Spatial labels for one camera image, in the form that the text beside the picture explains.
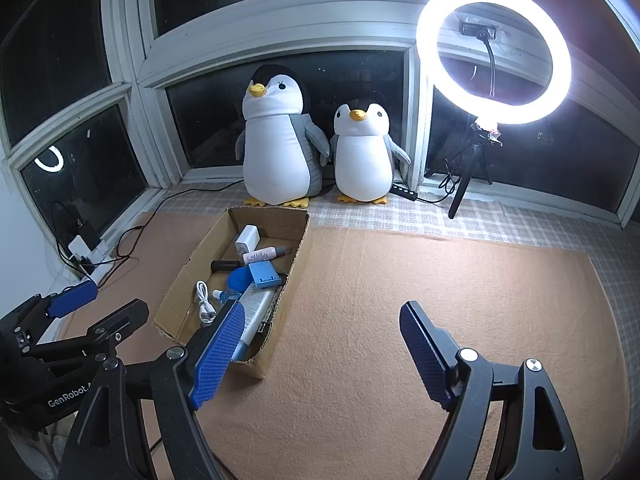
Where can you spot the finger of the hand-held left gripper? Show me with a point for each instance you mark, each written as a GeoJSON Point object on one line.
{"type": "Point", "coordinates": [72, 297]}
{"type": "Point", "coordinates": [120, 317]}

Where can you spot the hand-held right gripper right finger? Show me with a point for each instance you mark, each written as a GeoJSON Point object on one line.
{"type": "Point", "coordinates": [425, 355]}

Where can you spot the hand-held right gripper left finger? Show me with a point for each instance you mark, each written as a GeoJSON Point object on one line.
{"type": "Point", "coordinates": [217, 355]}

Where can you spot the small blue bottle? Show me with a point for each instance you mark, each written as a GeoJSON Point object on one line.
{"type": "Point", "coordinates": [222, 294]}

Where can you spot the blue round case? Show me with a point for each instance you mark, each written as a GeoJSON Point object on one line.
{"type": "Point", "coordinates": [239, 279]}

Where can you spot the cardboard box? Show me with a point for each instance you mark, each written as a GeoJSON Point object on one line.
{"type": "Point", "coordinates": [192, 272]}

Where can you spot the black foam cylinder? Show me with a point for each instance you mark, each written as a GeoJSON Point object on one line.
{"type": "Point", "coordinates": [226, 265]}

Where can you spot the blue rectangular case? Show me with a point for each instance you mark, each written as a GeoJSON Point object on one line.
{"type": "Point", "coordinates": [263, 274]}

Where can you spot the pink bottle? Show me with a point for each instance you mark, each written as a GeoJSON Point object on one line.
{"type": "Point", "coordinates": [260, 256]}

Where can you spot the white charger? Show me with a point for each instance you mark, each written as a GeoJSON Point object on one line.
{"type": "Point", "coordinates": [246, 239]}

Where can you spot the person's left forearm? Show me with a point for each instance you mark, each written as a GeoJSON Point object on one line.
{"type": "Point", "coordinates": [35, 455]}

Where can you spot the white power strip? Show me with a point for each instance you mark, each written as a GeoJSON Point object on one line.
{"type": "Point", "coordinates": [97, 262]}

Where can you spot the black power adapter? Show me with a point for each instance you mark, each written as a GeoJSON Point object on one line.
{"type": "Point", "coordinates": [84, 228]}

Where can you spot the plaid cloth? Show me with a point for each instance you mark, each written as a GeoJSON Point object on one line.
{"type": "Point", "coordinates": [525, 230]}

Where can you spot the small penguin plush toy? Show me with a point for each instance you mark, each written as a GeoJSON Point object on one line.
{"type": "Point", "coordinates": [362, 165]}

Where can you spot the large penguin plush toy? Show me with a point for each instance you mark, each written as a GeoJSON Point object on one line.
{"type": "Point", "coordinates": [275, 160]}

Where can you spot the black inline switch hub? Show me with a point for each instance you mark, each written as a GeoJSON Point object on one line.
{"type": "Point", "coordinates": [405, 191]}

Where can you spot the white window frame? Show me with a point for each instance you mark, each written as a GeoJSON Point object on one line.
{"type": "Point", "coordinates": [140, 85]}

